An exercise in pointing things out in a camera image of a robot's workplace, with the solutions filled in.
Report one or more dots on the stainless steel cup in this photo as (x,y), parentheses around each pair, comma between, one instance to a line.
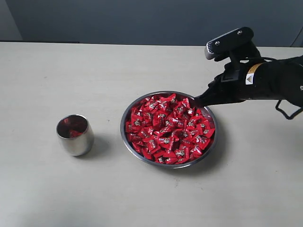
(80,145)

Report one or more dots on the pile of red wrapped candies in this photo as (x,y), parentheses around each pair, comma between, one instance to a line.
(169,130)

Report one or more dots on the stainless steel bowl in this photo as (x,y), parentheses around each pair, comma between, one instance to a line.
(132,151)

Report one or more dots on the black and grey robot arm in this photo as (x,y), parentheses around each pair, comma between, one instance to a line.
(290,82)

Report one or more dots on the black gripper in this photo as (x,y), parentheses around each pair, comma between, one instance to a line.
(254,80)

